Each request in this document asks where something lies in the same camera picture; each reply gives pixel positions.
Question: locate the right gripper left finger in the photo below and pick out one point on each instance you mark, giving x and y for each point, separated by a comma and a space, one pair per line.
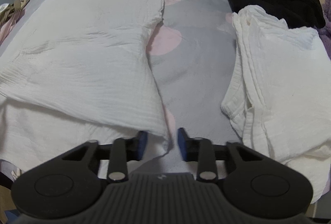
137, 145

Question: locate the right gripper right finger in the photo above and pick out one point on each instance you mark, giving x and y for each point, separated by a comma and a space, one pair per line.
189, 147

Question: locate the white crinkle garment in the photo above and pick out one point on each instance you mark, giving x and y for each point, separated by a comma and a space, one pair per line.
77, 70
278, 99

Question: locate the grey pink-dotted bed sheet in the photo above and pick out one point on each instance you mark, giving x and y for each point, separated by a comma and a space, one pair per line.
192, 55

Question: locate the striped beige garment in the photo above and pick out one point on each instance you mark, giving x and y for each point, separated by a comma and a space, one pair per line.
11, 13

